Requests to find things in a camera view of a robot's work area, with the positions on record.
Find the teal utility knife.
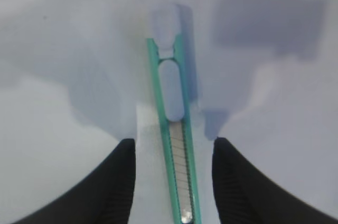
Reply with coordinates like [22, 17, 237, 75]
[147, 4, 201, 223]

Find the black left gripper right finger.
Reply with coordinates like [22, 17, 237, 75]
[212, 137, 337, 223]

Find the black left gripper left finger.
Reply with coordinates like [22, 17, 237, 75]
[18, 138, 136, 223]

